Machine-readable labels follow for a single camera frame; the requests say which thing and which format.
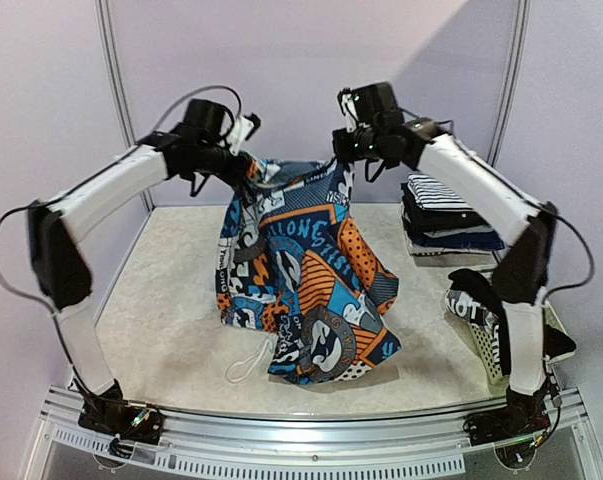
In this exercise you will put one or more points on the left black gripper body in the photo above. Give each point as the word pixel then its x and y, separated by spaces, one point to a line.
pixel 209 163

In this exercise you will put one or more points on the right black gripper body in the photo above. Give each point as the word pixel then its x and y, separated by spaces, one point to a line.
pixel 341 145

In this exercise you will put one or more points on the black white striped shirt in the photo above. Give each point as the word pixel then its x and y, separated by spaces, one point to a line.
pixel 430 194

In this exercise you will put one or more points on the colourful graphic print garment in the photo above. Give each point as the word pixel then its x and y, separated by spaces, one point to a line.
pixel 293 262

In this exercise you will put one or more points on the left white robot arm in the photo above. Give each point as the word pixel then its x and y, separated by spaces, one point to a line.
pixel 63 234

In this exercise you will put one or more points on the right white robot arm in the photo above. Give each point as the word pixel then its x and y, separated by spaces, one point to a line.
pixel 518 219

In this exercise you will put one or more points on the white perforated laundry basket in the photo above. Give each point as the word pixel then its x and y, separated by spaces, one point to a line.
pixel 486 350

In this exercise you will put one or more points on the black folded shirt with buttons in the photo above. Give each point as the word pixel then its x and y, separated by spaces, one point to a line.
pixel 434 220

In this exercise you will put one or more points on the black white lettered garment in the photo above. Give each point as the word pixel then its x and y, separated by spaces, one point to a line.
pixel 470 297

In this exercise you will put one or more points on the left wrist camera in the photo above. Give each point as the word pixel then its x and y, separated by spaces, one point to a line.
pixel 209 123

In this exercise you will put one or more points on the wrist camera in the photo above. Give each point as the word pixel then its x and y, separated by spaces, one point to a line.
pixel 209 123
pixel 373 105

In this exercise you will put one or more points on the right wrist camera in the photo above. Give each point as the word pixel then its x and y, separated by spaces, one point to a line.
pixel 373 105

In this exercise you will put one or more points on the left aluminium frame post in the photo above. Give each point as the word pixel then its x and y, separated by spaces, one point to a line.
pixel 112 64

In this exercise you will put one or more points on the aluminium frame post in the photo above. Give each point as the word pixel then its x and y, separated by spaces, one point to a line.
pixel 512 71
pixel 112 64

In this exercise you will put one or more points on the right aluminium frame post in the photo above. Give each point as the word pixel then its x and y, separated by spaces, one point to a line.
pixel 512 71

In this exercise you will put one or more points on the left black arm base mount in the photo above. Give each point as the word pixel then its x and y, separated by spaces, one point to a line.
pixel 108 413

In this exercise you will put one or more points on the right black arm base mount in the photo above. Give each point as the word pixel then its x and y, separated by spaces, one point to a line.
pixel 521 417

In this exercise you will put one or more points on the aluminium front rail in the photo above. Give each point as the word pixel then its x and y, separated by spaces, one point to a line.
pixel 429 444

